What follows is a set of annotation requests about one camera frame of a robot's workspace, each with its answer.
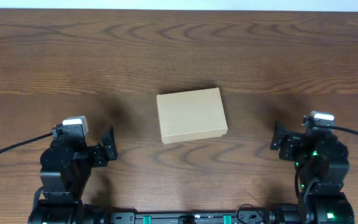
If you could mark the cardboard box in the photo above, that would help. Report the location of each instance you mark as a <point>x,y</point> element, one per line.
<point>191,115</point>

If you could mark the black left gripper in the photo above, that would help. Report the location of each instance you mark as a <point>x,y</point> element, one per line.
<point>102,151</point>

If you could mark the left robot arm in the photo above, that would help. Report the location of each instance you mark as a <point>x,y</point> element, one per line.
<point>66,168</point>

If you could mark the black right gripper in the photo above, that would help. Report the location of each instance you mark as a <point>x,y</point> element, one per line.
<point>286,146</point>

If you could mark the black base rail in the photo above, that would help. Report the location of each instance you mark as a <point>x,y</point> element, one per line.
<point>243,216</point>

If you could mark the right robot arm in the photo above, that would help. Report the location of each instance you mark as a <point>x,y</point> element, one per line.
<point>321,166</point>

